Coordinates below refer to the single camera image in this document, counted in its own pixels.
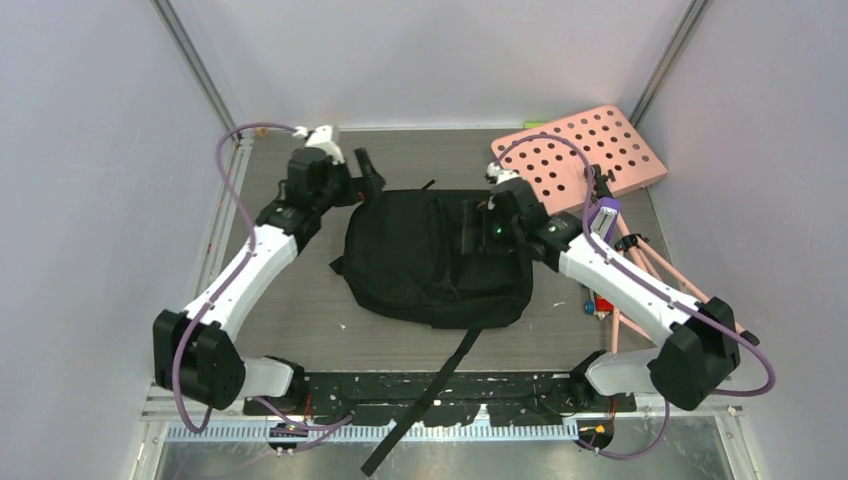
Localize black backpack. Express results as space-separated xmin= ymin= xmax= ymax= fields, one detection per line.
xmin=330 ymin=186 xmax=534 ymax=476

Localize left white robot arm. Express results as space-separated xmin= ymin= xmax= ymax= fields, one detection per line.
xmin=153 ymin=147 xmax=385 ymax=414

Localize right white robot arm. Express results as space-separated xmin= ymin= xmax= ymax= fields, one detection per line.
xmin=462 ymin=178 xmax=740 ymax=411

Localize pink perforated stand board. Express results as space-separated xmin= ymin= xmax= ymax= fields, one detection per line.
xmin=491 ymin=105 xmax=668 ymax=214

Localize purple metronome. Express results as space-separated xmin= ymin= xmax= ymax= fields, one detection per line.
xmin=585 ymin=197 xmax=621 ymax=244

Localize colourful toy train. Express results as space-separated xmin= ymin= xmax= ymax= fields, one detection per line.
xmin=583 ymin=297 xmax=614 ymax=320

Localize pink tripod legs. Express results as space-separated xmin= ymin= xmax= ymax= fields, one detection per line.
xmin=582 ymin=164 xmax=762 ymax=356

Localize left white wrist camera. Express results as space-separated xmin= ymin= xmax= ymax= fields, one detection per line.
xmin=292 ymin=125 xmax=345 ymax=165

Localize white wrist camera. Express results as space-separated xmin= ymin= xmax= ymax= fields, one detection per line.
xmin=292 ymin=125 xmax=345 ymax=165
xmin=485 ymin=162 xmax=523 ymax=193

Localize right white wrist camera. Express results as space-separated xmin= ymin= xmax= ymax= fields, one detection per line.
xmin=485 ymin=162 xmax=523 ymax=193

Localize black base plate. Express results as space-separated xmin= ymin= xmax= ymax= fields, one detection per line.
xmin=270 ymin=371 xmax=636 ymax=427

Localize slotted aluminium rail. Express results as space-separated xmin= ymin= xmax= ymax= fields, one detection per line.
xmin=164 ymin=418 xmax=590 ymax=443

